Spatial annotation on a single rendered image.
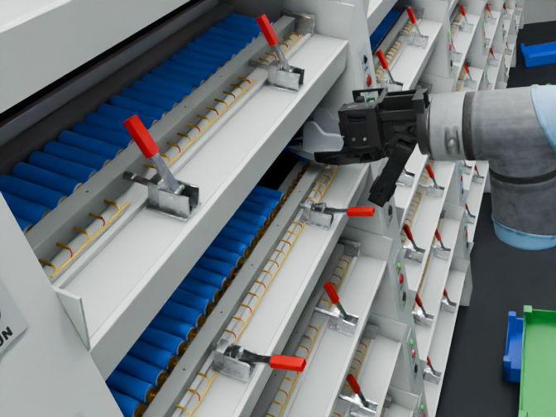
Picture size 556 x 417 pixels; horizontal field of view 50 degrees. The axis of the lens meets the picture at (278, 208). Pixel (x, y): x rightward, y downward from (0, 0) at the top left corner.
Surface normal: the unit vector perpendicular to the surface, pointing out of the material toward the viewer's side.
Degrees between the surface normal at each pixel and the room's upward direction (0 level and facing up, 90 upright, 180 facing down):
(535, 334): 26
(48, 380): 90
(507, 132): 79
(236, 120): 19
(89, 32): 109
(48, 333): 90
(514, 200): 89
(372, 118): 90
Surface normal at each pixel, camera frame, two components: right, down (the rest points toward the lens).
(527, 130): -0.43, 0.30
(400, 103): -0.38, 0.54
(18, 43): 0.92, 0.29
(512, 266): -0.23, -0.84
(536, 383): -0.37, -0.50
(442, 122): -0.46, -0.04
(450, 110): -0.43, -0.31
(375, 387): 0.07, -0.78
